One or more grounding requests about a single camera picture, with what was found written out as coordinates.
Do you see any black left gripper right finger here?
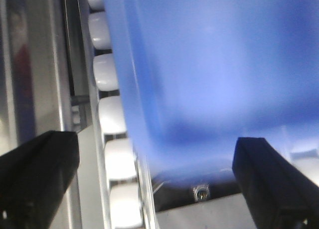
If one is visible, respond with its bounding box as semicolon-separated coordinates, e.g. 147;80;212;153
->
232;137;319;229

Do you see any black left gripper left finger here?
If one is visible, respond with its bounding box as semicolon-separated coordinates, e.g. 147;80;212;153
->
0;131;80;229

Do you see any blue plastic tray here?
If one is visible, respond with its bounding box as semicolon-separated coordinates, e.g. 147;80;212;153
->
104;0;319;176

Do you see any white roller track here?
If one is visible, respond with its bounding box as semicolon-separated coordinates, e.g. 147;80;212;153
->
87;0;145;229

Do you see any aluminium shelf frame rail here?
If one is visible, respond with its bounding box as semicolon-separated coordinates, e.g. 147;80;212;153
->
0;0;105;229

